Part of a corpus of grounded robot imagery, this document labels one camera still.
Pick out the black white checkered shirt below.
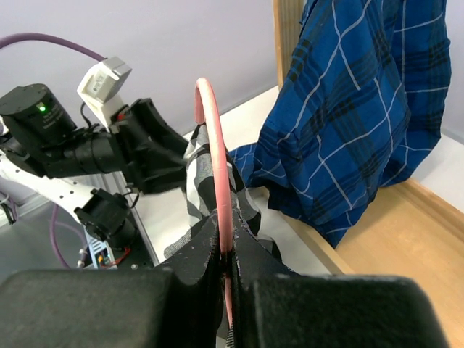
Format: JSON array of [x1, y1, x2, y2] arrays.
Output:
[[162, 123, 282, 348]]

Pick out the pink wire hanger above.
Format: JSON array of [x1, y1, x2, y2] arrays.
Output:
[[194, 78, 233, 326]]

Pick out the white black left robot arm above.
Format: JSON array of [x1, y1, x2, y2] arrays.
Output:
[[1, 83, 187, 249]]

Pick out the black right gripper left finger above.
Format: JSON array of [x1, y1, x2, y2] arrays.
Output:
[[1, 214, 222, 347]]

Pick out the wooden clothes rack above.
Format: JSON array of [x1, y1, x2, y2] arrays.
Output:
[[271, 0, 464, 348]]

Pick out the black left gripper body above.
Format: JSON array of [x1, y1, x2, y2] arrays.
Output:
[[110, 98, 188, 194]]

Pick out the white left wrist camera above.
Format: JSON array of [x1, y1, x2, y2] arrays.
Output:
[[77, 57, 132, 128]]

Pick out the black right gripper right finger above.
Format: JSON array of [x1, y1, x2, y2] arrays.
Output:
[[231, 211, 448, 347]]

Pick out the blue plaid shirt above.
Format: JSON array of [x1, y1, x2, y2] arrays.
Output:
[[231, 1, 452, 247]]

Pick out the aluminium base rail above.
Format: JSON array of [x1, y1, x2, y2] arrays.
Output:
[[1, 164, 159, 269]]

